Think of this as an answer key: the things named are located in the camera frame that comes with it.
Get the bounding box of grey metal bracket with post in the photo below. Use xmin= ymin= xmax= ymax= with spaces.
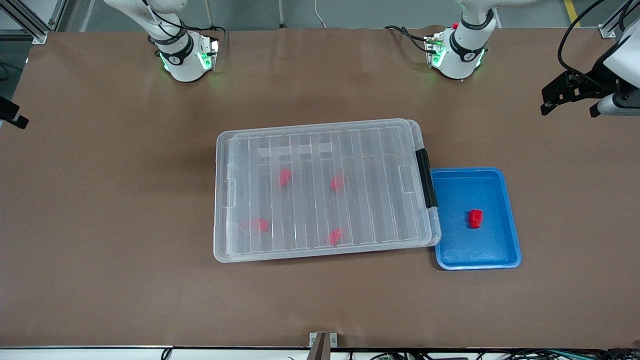
xmin=308 ymin=332 xmax=339 ymax=360

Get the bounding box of dark cable bundle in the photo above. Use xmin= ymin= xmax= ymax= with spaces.
xmin=345 ymin=348 xmax=640 ymax=360

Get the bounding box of black right base cable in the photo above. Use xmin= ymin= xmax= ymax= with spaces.
xmin=197 ymin=26 xmax=229 ymax=51

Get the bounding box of black base cable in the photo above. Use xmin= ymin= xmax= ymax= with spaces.
xmin=384 ymin=25 xmax=434 ymax=54
xmin=197 ymin=26 xmax=229 ymax=51

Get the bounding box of clear plastic storage box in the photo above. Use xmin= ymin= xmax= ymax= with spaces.
xmin=227 ymin=120 xmax=442 ymax=249

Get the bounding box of blue plastic tray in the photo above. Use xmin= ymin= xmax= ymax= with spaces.
xmin=430 ymin=167 xmax=522 ymax=271

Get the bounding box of black left base cable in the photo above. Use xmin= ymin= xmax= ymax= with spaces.
xmin=384 ymin=25 xmax=434 ymax=54

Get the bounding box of black box latch handle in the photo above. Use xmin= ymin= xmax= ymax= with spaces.
xmin=415 ymin=148 xmax=439 ymax=209

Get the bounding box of aluminium frame profile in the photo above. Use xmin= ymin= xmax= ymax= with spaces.
xmin=598 ymin=0 xmax=634 ymax=39
xmin=0 ymin=0 xmax=69 ymax=45

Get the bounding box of clear ribbed plastic lid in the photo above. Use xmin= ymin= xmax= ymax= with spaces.
xmin=214 ymin=118 xmax=434 ymax=264

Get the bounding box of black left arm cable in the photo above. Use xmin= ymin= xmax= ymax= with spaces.
xmin=557 ymin=0 xmax=635 ymax=81

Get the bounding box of white table edge rail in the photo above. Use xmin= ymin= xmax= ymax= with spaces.
xmin=0 ymin=346 xmax=640 ymax=360

